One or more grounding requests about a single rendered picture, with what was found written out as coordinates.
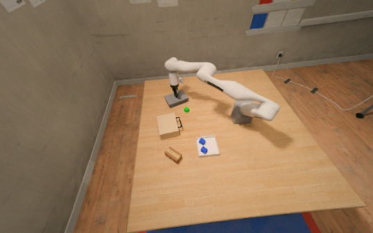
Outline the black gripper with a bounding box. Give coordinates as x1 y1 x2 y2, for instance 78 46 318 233
170 84 179 98

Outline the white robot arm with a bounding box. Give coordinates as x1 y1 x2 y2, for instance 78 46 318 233
165 57 281 121

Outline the grey square panel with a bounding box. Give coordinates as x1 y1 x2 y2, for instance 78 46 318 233
164 90 188 106

